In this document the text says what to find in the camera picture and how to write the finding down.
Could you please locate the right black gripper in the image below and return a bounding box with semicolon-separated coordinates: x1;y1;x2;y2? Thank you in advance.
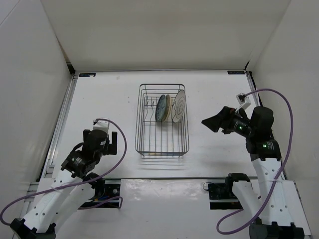
201;107;255;138

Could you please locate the white plate with dark rim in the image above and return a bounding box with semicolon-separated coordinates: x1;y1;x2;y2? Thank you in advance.
171;90;186;123

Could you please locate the cream plate with floral spots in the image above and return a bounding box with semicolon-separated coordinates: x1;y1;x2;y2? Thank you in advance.
162;94;172;122

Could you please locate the blue-green patterned plate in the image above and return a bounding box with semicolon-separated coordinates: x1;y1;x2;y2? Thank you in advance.
155;95;166;122

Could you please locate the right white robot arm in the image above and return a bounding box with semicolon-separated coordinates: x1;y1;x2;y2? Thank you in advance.
201;107;305;239

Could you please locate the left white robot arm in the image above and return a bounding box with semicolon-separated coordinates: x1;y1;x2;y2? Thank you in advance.
9;126;118;239

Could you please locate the right blue corner label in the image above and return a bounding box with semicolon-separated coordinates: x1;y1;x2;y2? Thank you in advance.
227;70;245;75

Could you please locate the blue corner label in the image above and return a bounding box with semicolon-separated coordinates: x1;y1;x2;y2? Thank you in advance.
227;70;245;75
79;73;96;77

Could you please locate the left blue corner label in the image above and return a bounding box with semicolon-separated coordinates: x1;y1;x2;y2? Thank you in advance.
79;73;96;77

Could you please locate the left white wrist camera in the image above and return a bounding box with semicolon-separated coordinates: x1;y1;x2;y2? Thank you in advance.
93;118;110;134

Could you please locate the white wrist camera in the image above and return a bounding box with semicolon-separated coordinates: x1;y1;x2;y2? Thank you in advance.
93;118;110;134
236;93;251;113

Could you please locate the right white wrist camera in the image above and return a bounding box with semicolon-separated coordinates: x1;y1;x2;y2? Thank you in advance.
236;93;251;113

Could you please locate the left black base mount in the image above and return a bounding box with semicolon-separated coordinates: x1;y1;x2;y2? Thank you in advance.
79;180;122;210

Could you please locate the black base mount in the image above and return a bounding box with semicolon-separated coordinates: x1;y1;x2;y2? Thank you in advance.
202;173;249;210
79;180;122;210

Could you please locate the grey wire dish rack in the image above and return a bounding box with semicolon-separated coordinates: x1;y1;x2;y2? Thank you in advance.
135;84;189;157

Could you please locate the left aluminium table rail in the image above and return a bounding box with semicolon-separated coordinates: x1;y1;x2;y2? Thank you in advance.
38;73;78;181

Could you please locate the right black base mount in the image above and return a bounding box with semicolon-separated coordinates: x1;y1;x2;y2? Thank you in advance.
202;173;249;210

